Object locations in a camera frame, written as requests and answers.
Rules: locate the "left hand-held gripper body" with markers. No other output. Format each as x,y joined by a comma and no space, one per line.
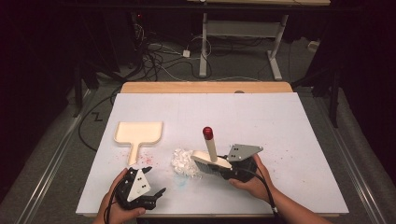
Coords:
138,186

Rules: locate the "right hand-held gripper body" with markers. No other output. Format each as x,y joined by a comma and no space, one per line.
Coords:
243,152

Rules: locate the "cream hand brush red tip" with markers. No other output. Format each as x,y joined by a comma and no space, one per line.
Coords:
210,147

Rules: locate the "pile of white paper scraps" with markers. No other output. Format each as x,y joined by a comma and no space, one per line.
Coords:
182,161

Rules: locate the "cream plastic dustpan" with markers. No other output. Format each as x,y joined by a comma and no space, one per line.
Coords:
138,132

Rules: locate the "person's right hand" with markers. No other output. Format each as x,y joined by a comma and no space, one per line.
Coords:
255,186

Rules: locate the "person's left hand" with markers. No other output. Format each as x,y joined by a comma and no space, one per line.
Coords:
120,214

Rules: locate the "white foam board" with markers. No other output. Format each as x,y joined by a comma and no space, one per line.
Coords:
218,109

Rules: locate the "dark round table grommet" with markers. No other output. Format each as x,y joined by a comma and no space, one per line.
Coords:
239,91

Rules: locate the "wooden table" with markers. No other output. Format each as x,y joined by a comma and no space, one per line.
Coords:
202,87

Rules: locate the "black stand leg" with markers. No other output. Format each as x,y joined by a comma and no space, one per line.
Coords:
334,102
77,93

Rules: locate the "white power adapter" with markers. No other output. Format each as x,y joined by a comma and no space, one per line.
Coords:
186,53

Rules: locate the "white-legged desk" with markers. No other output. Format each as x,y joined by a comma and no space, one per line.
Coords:
203,46

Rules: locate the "metal floor rail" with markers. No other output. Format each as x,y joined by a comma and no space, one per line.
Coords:
56,155
351,161

